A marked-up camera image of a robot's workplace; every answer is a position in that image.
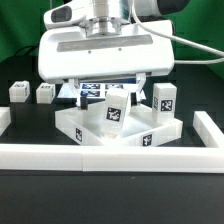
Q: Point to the white square tabletop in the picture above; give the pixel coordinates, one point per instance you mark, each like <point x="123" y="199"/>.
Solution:
<point x="139" y="129"/>

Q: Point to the white U-shaped fence obstacle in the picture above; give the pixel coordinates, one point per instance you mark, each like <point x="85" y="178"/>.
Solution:
<point x="102" y="159"/>

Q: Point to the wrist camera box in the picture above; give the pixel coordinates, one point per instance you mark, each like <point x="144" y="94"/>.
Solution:
<point x="66" y="15"/>

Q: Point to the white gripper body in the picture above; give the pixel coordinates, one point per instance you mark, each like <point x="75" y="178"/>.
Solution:
<point x="67" y="53"/>

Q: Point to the white AprilTag base sheet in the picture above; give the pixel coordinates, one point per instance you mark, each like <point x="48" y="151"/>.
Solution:
<point x="94" y="90"/>

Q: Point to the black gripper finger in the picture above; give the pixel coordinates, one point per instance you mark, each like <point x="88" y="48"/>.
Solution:
<point x="136" y="95"/>
<point x="81" y="101"/>

